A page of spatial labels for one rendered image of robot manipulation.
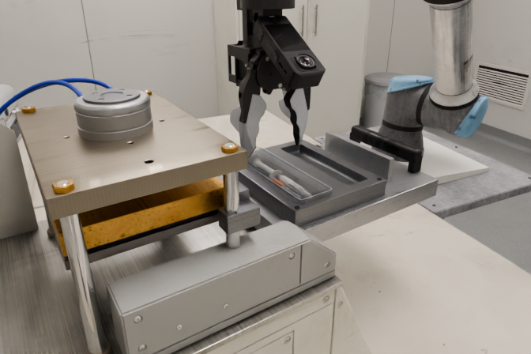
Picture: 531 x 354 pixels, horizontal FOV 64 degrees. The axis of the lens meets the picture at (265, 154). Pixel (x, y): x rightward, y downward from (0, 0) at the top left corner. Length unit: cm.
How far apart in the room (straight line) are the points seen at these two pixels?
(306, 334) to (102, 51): 257
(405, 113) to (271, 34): 75
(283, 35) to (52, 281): 41
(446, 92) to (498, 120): 288
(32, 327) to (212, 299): 20
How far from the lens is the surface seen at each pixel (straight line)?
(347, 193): 58
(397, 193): 65
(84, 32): 291
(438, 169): 126
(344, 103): 318
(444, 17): 101
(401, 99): 122
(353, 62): 315
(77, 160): 42
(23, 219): 69
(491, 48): 400
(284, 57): 51
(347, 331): 61
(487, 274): 92
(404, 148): 73
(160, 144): 44
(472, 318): 81
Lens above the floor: 127
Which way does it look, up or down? 23 degrees down
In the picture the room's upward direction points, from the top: straight up
